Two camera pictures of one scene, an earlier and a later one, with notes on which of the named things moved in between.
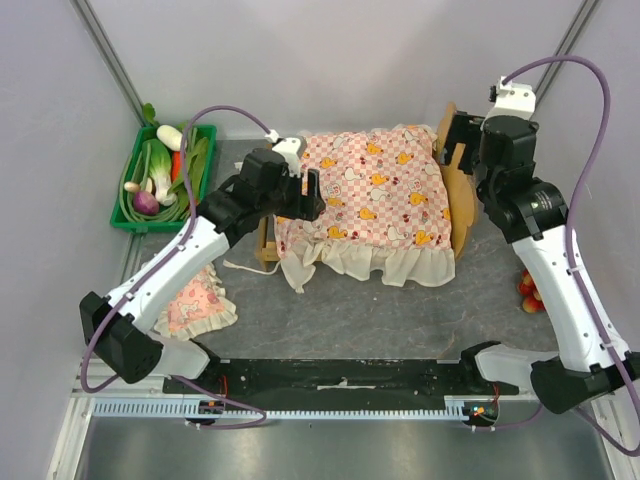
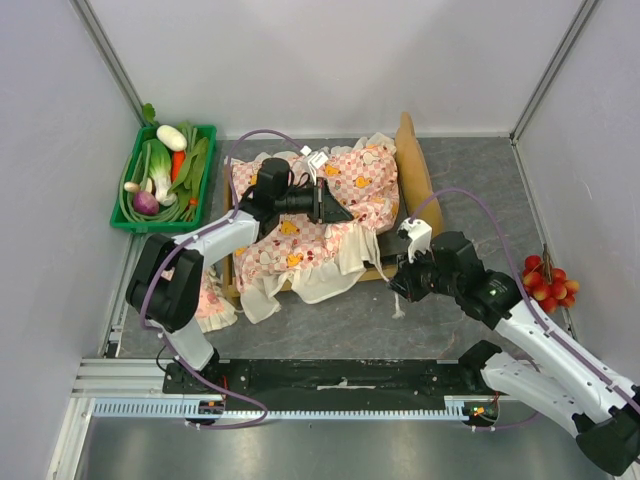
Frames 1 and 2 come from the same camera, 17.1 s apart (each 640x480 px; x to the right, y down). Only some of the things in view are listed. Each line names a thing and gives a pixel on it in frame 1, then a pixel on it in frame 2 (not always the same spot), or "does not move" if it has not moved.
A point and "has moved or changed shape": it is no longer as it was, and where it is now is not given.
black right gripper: [467, 145] → [409, 282]
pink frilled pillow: [200, 305] does not move
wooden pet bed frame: [460, 192] → [419, 196]
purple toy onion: [145, 203] does not move
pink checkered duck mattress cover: [387, 209] has moved or changed shape
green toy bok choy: [157, 157] does not move
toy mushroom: [131, 186] does not move
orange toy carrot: [176, 166] does not move
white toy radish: [170, 136] does not move
